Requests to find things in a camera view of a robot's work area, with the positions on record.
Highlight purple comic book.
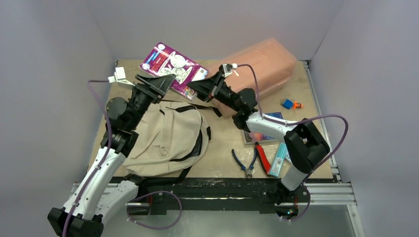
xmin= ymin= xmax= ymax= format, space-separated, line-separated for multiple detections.
xmin=139 ymin=42 xmax=208 ymax=100

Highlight blue thin book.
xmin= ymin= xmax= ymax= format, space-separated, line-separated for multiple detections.
xmin=242 ymin=131 xmax=279 ymax=145

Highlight red handled cutter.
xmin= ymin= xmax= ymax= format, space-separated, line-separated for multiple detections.
xmin=254 ymin=142 xmax=271 ymax=176

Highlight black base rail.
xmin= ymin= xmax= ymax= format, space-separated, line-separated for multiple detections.
xmin=120 ymin=176 xmax=310 ymax=217

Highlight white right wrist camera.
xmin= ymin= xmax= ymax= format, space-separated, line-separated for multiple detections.
xmin=221 ymin=63 xmax=239 ymax=78

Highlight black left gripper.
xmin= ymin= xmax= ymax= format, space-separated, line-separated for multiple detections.
xmin=127 ymin=74 xmax=175 ymax=129

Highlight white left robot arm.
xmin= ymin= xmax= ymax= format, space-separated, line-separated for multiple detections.
xmin=47 ymin=74 xmax=176 ymax=237

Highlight beige canvas backpack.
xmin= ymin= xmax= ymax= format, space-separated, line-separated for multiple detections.
xmin=122 ymin=100 xmax=221 ymax=177

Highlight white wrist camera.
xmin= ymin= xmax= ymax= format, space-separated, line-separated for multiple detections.
xmin=108 ymin=67 xmax=135 ymax=89
xmin=221 ymin=63 xmax=239 ymax=78

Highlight aluminium frame rail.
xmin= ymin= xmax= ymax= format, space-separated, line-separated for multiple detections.
xmin=301 ymin=60 xmax=356 ymax=205

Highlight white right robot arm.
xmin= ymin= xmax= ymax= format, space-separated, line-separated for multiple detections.
xmin=187 ymin=72 xmax=330 ymax=201

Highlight blue handled pliers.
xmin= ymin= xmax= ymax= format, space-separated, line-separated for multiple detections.
xmin=231 ymin=149 xmax=258 ymax=179

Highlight teal pencil pack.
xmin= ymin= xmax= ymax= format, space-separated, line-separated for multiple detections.
xmin=268 ymin=143 xmax=290 ymax=177

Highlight translucent pink plastic box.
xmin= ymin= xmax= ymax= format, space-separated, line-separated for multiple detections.
xmin=207 ymin=38 xmax=297 ymax=117

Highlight orange blue small item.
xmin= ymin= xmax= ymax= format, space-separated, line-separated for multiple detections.
xmin=281 ymin=99 xmax=303 ymax=110

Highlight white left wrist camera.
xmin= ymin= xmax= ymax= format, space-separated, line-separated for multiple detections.
xmin=108 ymin=67 xmax=135 ymax=89

